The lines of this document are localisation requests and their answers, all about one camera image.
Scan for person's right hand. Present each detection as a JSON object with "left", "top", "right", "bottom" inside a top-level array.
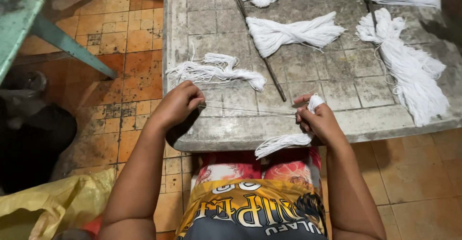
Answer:
[{"left": 294, "top": 94, "right": 348, "bottom": 147}]

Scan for red white printed shorts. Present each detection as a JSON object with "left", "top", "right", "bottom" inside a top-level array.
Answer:
[{"left": 194, "top": 146, "right": 322, "bottom": 197}]

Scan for thin white yarn strand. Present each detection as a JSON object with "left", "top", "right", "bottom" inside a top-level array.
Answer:
[{"left": 198, "top": 104, "right": 299, "bottom": 119}]

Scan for yellow woven sack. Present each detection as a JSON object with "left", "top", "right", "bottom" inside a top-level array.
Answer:
[{"left": 0, "top": 168, "right": 117, "bottom": 240}]

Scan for loose white yarn bundle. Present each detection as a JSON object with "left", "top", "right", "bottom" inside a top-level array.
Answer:
[{"left": 165, "top": 44, "right": 267, "bottom": 92}]

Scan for large white yarn bundle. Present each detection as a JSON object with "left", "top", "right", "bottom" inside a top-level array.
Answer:
[{"left": 355, "top": 8, "right": 450, "bottom": 127}]

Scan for black bag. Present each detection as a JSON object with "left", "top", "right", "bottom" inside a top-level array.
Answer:
[{"left": 0, "top": 97, "right": 78, "bottom": 195}]

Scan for tied white yarn bundle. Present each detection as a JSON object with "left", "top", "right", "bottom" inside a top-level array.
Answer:
[{"left": 246, "top": 11, "right": 346, "bottom": 59}]

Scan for grey plastic bag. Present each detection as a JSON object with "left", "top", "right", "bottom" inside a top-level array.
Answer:
[{"left": 0, "top": 70, "right": 48, "bottom": 129}]

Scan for long dark thin stick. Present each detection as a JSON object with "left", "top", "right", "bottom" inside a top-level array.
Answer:
[{"left": 228, "top": 0, "right": 287, "bottom": 103}]

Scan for short dark thin stick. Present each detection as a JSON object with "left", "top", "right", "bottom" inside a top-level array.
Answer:
[{"left": 367, "top": 0, "right": 387, "bottom": 64}]

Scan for yellow grey printed shirt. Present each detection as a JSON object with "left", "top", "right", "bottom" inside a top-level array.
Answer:
[{"left": 175, "top": 179, "right": 329, "bottom": 240}]

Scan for person's left hand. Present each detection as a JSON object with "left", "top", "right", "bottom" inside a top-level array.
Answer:
[{"left": 150, "top": 80, "right": 205, "bottom": 134}]

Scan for small white yarn tassel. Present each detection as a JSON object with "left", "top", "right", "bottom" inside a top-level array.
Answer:
[{"left": 254, "top": 94, "right": 326, "bottom": 160}]

